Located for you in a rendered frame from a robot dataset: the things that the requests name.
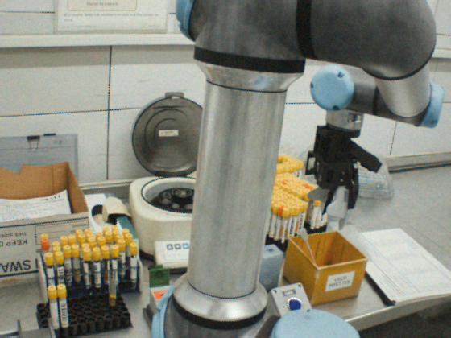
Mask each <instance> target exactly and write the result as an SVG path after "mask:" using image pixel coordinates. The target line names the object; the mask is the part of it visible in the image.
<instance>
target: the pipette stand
mask: <svg viewBox="0 0 451 338"><path fill-rule="evenodd" d="M282 260H283V253H282V251H281V250H280V249H279V248H278V247H275V246H274V245H267V246H264V248H263V257H262V262H261V267H260V272H259V283H260V284H261V285H263V286H264V289H265V290H266V291H267V293H269V292H270V291H271V290H272V289H275V288H277V287H278V282H279V274H280V270H281V265H282Z"/></svg>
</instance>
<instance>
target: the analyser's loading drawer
mask: <svg viewBox="0 0 451 338"><path fill-rule="evenodd" d="M17 322H18V329H15V330H12V331H9V330H8V331H4V332H0V338H56V336H55V333H54V329H53V326H52V318H49V319H48V328H41V329H34V330H30V331H24V332H22V330H21V323H20V320H17Z"/></svg>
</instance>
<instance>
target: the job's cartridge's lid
mask: <svg viewBox="0 0 451 338"><path fill-rule="evenodd" d="M169 282H170V269H169V267H168V268H163V264H160V265H156V266H155V268H154V269H153V270H149V284H150V288H153V287H156V288H157V287H162V286H169Z"/></svg>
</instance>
